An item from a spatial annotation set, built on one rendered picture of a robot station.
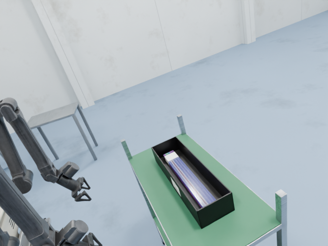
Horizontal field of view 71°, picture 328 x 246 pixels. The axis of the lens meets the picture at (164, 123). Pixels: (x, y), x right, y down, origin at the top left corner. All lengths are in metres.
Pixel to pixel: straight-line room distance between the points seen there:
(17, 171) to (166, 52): 5.51
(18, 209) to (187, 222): 0.66
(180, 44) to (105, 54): 2.00
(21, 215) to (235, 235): 0.77
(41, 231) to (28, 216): 0.07
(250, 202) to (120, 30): 5.31
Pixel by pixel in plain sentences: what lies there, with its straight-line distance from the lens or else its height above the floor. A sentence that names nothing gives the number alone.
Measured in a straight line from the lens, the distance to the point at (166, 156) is 1.42.
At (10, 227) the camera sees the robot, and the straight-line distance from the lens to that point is 1.27.
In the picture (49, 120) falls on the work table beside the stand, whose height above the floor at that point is 0.80.
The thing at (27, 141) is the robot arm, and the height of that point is 1.43.
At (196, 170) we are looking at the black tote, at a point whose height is 0.96.
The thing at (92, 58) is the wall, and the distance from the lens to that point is 5.91.
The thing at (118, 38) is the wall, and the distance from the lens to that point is 5.98.
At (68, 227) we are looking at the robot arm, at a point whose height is 1.23.
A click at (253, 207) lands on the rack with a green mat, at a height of 0.95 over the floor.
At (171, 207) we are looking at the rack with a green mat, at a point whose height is 0.95.
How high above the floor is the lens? 1.84
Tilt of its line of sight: 28 degrees down
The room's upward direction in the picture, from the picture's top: 16 degrees counter-clockwise
